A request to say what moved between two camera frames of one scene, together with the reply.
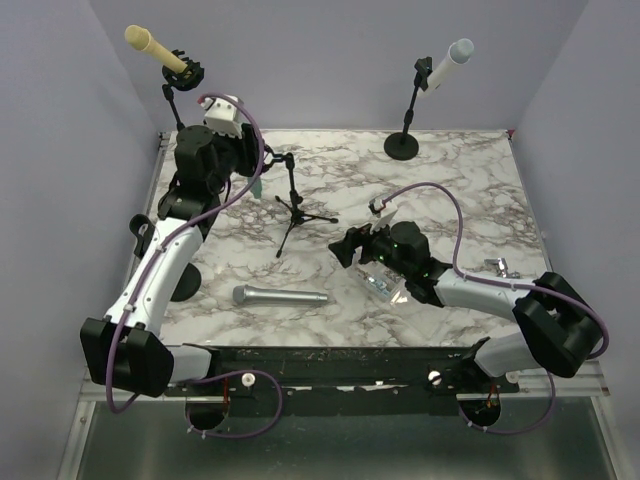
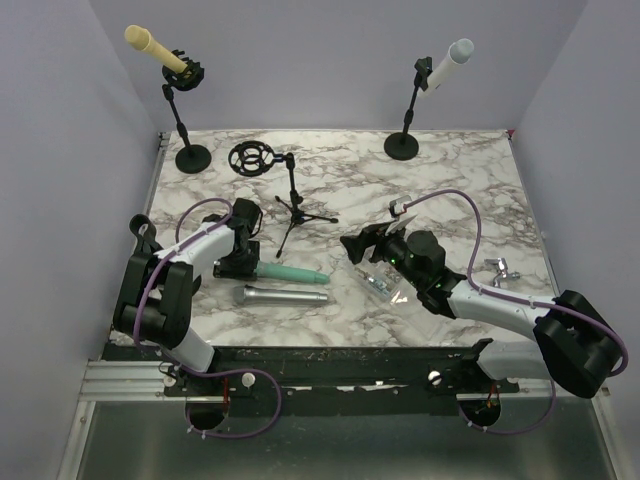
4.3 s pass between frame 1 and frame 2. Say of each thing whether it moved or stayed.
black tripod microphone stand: stayed
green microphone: moved
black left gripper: moved
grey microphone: stayed
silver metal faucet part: stayed
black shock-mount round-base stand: stayed
